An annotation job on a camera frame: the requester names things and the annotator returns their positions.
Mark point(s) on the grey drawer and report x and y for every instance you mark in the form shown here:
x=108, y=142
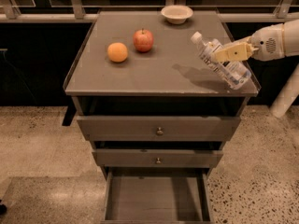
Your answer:
x=143, y=128
x=146, y=158
x=157, y=199

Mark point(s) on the metal window railing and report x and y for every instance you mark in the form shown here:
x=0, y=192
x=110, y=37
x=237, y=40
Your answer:
x=87, y=10

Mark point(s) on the orange fruit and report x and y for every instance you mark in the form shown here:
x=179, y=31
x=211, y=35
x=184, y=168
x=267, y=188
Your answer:
x=117, y=52

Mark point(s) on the grey drawer cabinet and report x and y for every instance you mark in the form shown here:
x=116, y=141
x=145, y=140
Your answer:
x=169, y=80

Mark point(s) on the grey bottom drawer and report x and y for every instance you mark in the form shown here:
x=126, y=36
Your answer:
x=157, y=199

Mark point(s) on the blue plastic bottle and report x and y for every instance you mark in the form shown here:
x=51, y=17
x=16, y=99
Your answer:
x=235, y=74

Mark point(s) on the red apple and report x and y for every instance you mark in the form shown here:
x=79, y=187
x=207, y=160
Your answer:
x=143, y=40

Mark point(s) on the brass drawer knob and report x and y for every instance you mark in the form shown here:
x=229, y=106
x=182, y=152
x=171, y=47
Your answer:
x=159, y=131
x=158, y=161

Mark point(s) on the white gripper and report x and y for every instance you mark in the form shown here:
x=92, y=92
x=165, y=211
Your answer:
x=267, y=44

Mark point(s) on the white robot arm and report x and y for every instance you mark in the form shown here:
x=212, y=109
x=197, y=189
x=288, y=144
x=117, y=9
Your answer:
x=290, y=38

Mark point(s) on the brass middle drawer knob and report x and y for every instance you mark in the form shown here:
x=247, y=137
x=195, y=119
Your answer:
x=158, y=161

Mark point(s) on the black shoe tip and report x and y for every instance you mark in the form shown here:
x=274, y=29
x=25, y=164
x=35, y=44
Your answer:
x=3, y=208

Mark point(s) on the brass top drawer knob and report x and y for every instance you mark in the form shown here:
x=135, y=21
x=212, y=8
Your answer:
x=159, y=131

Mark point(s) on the grey middle drawer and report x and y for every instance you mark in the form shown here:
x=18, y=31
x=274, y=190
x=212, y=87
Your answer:
x=146, y=158

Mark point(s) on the white round pillar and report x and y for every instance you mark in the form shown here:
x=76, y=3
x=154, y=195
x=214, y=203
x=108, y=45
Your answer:
x=287, y=95

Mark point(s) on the grey top drawer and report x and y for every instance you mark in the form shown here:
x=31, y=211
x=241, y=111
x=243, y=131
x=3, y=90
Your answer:
x=143, y=128

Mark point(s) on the white bowl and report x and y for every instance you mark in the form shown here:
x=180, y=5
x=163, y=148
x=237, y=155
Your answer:
x=176, y=14

